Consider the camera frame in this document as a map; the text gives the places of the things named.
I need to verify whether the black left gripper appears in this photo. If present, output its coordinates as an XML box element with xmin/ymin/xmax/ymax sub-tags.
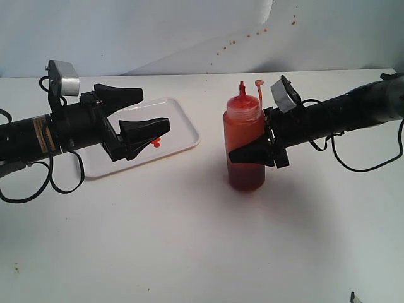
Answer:
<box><xmin>50</xmin><ymin>84</ymin><xmax>170</xmax><ymax>162</ymax></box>

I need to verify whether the white rectangular plastic tray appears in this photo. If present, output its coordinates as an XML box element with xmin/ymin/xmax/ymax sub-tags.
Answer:
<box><xmin>75</xmin><ymin>97</ymin><xmax>202</xmax><ymax>181</ymax></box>

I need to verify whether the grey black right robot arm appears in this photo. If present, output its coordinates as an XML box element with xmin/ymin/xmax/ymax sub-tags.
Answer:
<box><xmin>228</xmin><ymin>73</ymin><xmax>403</xmax><ymax>168</ymax></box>

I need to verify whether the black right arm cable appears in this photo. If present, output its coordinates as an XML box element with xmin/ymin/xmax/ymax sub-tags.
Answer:
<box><xmin>296</xmin><ymin>98</ymin><xmax>404</xmax><ymax>173</ymax></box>

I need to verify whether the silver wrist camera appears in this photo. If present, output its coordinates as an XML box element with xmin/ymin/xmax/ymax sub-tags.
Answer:
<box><xmin>270</xmin><ymin>75</ymin><xmax>303</xmax><ymax>114</ymax></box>
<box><xmin>47</xmin><ymin>60</ymin><xmax>80</xmax><ymax>97</ymax></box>

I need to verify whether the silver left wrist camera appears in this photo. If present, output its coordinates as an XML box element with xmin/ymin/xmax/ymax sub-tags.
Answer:
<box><xmin>47</xmin><ymin>60</ymin><xmax>80</xmax><ymax>97</ymax></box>

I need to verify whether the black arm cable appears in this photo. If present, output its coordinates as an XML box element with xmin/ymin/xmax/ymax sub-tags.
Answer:
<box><xmin>0</xmin><ymin>75</ymin><xmax>86</xmax><ymax>203</ymax></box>
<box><xmin>296</xmin><ymin>98</ymin><xmax>404</xmax><ymax>173</ymax></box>

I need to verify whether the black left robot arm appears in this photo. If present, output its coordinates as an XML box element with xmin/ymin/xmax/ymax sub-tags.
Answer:
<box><xmin>1</xmin><ymin>84</ymin><xmax>170</xmax><ymax>176</ymax></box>

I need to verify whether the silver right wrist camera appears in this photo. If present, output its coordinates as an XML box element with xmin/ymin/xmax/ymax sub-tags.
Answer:
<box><xmin>270</xmin><ymin>75</ymin><xmax>303</xmax><ymax>114</ymax></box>

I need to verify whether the red sauce blob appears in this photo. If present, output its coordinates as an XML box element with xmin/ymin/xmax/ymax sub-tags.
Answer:
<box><xmin>152</xmin><ymin>138</ymin><xmax>161</xmax><ymax>148</ymax></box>

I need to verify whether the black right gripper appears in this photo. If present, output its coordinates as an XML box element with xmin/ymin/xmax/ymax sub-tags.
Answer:
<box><xmin>228</xmin><ymin>107</ymin><xmax>308</xmax><ymax>168</ymax></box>

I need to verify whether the red sauce squeeze bottle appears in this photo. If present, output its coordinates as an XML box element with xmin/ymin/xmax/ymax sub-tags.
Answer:
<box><xmin>223</xmin><ymin>81</ymin><xmax>265</xmax><ymax>191</ymax></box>

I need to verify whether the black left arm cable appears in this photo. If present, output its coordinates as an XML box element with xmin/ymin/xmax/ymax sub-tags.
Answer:
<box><xmin>0</xmin><ymin>75</ymin><xmax>86</xmax><ymax>203</ymax></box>

